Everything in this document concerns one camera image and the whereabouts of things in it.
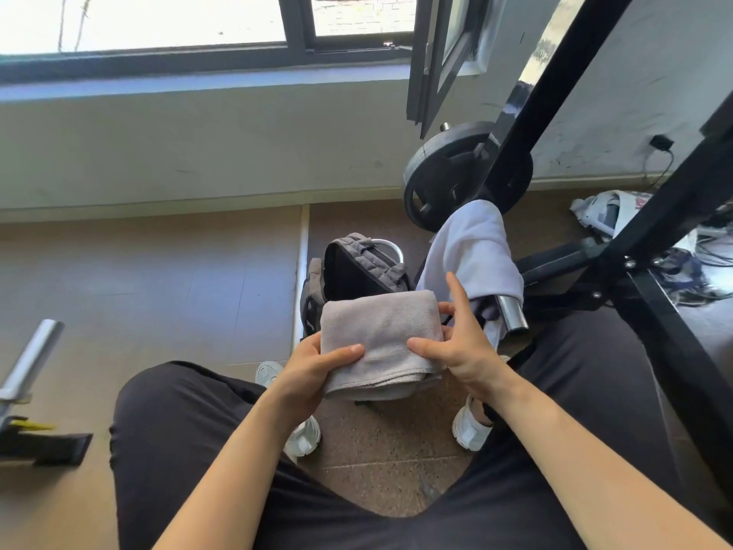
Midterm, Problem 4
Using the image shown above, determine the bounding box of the person's right hand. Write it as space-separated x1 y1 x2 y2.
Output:
406 271 516 405

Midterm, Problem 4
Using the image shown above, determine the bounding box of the person's left hand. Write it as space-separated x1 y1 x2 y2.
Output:
269 332 366 430

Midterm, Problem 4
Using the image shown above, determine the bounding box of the grey towel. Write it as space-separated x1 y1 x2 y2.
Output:
319 290 447 402

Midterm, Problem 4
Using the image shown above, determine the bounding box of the pale lavender towel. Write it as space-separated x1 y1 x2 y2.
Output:
416 199 525 350

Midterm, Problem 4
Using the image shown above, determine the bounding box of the grey backpack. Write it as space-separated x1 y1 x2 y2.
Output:
299 232 413 405

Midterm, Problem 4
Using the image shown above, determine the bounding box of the person's left forearm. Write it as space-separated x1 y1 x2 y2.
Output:
153 394 316 550

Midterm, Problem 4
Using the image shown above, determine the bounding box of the white left shoe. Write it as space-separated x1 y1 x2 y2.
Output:
254 360 321 459

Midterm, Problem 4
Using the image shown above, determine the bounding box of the white shoe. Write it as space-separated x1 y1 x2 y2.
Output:
452 354 511 451
254 360 321 459

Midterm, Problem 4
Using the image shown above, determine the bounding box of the silver plate holder bar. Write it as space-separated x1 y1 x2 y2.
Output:
493 294 529 334

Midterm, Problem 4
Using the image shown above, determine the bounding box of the white right shoe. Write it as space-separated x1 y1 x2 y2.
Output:
452 354 511 451

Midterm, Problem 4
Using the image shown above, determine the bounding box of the pale floor divider strip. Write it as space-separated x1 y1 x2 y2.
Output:
292 204 310 353

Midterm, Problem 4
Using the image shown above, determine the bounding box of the black weight plate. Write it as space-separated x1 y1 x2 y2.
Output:
403 121 534 233

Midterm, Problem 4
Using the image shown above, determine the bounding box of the white printed bag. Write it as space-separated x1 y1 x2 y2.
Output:
570 190 654 238

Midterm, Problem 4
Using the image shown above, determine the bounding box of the yellow black squat rack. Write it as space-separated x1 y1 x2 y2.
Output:
0 415 94 468

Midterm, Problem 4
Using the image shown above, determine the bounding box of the silver barbell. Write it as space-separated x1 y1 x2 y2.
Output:
0 319 65 430

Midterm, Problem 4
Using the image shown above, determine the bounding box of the black open window sash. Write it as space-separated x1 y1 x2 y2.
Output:
406 0 493 138

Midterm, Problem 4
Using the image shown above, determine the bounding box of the silver round ring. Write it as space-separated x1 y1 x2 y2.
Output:
372 238 405 264

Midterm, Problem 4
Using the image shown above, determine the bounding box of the pile of cables and bags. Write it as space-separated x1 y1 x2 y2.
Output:
652 222 733 307

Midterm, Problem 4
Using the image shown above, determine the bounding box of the black weight machine frame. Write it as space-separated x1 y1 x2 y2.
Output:
475 0 733 505

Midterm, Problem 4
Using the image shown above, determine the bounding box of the black charger with cable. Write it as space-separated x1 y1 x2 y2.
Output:
641 135 676 187

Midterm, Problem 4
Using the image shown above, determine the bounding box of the black window frame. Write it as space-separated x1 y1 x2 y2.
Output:
0 0 416 86

